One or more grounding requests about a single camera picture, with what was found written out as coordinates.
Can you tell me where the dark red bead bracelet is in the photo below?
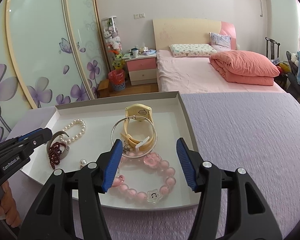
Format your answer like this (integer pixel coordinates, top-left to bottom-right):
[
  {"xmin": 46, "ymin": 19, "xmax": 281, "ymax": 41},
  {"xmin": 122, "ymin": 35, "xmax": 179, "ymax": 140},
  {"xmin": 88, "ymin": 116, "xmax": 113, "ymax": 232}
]
[{"xmin": 48, "ymin": 141, "xmax": 68, "ymax": 170}]

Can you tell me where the grey cuff bangle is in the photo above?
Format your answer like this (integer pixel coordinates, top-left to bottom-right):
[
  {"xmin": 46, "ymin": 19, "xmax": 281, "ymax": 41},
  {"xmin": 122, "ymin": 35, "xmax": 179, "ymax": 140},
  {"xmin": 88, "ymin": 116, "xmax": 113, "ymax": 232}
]
[{"xmin": 46, "ymin": 131, "xmax": 70, "ymax": 160}]

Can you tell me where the white pearl bracelet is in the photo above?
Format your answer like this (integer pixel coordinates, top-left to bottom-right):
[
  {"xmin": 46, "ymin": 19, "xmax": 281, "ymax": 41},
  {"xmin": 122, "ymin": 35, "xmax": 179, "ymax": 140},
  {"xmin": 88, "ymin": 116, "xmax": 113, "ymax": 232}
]
[{"xmin": 59, "ymin": 119, "xmax": 87, "ymax": 145}]

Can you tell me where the pearl earring cluster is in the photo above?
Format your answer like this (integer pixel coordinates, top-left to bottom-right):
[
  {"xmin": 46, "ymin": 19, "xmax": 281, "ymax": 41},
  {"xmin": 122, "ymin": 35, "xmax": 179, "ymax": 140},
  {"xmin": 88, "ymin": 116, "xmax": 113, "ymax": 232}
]
[{"xmin": 79, "ymin": 159, "xmax": 87, "ymax": 169}]

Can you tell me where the silver thin bangle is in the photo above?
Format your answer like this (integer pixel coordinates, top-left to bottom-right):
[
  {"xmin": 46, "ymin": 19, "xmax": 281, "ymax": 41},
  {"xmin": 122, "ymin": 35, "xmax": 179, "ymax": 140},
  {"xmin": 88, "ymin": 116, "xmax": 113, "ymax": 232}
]
[{"xmin": 111, "ymin": 115, "xmax": 158, "ymax": 159}]

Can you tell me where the pink bead charm bracelet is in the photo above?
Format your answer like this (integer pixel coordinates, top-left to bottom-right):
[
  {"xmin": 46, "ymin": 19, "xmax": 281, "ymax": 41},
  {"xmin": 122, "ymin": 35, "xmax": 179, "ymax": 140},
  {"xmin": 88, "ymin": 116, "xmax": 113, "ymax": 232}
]
[{"xmin": 110, "ymin": 151, "xmax": 178, "ymax": 204}]

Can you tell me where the yellow wrist watch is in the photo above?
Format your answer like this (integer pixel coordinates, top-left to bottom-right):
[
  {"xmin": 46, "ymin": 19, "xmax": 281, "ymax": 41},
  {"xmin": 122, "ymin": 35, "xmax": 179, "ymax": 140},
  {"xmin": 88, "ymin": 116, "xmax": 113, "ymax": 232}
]
[{"xmin": 121, "ymin": 103, "xmax": 157, "ymax": 153}]

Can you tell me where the left hand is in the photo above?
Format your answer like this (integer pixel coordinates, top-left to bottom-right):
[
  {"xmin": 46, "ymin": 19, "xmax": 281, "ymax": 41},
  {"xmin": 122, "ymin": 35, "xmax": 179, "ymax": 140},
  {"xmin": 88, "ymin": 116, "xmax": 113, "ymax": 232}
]
[{"xmin": 0, "ymin": 181, "xmax": 21, "ymax": 228}]

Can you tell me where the small wooden stool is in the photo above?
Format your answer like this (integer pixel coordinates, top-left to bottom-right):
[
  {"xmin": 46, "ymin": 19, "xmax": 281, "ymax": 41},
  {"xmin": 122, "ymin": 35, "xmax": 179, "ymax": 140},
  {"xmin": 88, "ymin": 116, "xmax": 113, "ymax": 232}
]
[{"xmin": 97, "ymin": 79, "xmax": 110, "ymax": 98}]

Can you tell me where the red lined waste bin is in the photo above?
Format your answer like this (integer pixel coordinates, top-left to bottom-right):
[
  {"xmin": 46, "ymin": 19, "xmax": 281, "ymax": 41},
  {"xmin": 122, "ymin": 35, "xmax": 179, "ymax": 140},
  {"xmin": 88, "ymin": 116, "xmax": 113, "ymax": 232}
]
[{"xmin": 108, "ymin": 69, "xmax": 126, "ymax": 92}]

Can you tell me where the sliding wardrobe with flowers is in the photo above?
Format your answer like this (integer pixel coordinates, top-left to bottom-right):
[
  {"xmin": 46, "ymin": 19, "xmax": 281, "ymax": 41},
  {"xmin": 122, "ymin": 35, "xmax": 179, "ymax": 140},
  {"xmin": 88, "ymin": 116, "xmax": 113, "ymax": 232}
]
[{"xmin": 0, "ymin": 0, "xmax": 108, "ymax": 143}]

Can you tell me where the grey shallow tray box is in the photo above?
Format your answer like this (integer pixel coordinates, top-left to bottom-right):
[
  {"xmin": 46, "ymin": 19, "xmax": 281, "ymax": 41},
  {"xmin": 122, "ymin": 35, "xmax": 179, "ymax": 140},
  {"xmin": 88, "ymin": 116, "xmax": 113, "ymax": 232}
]
[{"xmin": 19, "ymin": 90, "xmax": 199, "ymax": 210}]

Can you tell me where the pink white nightstand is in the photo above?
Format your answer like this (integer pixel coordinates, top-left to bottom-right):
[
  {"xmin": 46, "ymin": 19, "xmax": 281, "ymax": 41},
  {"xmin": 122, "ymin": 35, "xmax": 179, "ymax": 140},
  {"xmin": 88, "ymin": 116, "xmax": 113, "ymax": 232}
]
[{"xmin": 123, "ymin": 53, "xmax": 157, "ymax": 86}]

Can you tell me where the white mug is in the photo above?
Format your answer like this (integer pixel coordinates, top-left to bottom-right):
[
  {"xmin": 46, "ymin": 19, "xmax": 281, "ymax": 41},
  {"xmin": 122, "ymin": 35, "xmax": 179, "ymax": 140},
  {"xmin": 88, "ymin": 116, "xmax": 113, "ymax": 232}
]
[{"xmin": 131, "ymin": 48, "xmax": 139, "ymax": 58}]

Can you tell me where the clear tube of plush toys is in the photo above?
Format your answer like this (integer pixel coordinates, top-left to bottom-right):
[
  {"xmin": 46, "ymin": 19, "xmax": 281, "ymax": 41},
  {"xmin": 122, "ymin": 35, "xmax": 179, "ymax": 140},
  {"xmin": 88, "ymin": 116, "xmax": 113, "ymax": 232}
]
[{"xmin": 101, "ymin": 16, "xmax": 124, "ymax": 72}]

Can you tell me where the black office chair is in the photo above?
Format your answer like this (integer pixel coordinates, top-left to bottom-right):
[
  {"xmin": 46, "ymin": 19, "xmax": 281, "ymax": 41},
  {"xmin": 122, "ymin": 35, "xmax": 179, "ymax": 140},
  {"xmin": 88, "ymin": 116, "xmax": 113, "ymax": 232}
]
[{"xmin": 286, "ymin": 51, "xmax": 300, "ymax": 100}]

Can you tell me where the folded salmon duvet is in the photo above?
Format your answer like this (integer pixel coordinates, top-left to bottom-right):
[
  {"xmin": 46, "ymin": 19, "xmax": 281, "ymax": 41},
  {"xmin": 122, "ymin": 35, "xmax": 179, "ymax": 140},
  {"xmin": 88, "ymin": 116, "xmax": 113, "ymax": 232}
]
[{"xmin": 209, "ymin": 50, "xmax": 280, "ymax": 86}]

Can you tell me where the bed with pink sheet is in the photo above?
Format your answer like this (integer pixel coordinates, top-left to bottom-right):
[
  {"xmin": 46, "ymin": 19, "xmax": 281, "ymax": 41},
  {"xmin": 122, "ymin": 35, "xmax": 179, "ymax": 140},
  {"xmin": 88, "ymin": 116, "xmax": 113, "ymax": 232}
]
[{"xmin": 157, "ymin": 50, "xmax": 284, "ymax": 94}]

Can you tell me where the floral white pillow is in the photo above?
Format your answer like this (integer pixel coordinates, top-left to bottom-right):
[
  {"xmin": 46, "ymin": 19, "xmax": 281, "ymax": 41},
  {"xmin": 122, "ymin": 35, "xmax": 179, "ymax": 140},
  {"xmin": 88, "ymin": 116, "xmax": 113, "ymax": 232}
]
[{"xmin": 169, "ymin": 44, "xmax": 217, "ymax": 57}]

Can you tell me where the cream pink headboard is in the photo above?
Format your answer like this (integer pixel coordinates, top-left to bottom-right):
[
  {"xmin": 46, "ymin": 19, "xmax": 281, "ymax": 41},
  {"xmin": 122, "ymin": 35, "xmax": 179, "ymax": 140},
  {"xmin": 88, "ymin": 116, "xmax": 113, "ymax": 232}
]
[{"xmin": 153, "ymin": 18, "xmax": 237, "ymax": 50}]

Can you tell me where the dark wooden chair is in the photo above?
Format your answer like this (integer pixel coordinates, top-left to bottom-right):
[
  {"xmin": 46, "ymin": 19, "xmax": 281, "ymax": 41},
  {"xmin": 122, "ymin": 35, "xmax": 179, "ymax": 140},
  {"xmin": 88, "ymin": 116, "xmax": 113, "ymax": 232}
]
[{"xmin": 265, "ymin": 37, "xmax": 281, "ymax": 63}]

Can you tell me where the lilac patterned pillow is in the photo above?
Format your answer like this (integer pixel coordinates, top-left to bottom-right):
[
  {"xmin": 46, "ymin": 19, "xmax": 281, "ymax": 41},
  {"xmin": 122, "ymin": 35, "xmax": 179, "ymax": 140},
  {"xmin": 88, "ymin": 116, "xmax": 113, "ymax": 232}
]
[{"xmin": 210, "ymin": 33, "xmax": 231, "ymax": 52}]

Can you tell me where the wall power socket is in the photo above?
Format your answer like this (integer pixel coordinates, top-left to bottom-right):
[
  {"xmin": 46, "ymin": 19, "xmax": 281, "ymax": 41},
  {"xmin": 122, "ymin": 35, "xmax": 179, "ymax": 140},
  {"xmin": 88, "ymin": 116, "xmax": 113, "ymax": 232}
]
[{"xmin": 134, "ymin": 13, "xmax": 145, "ymax": 20}]

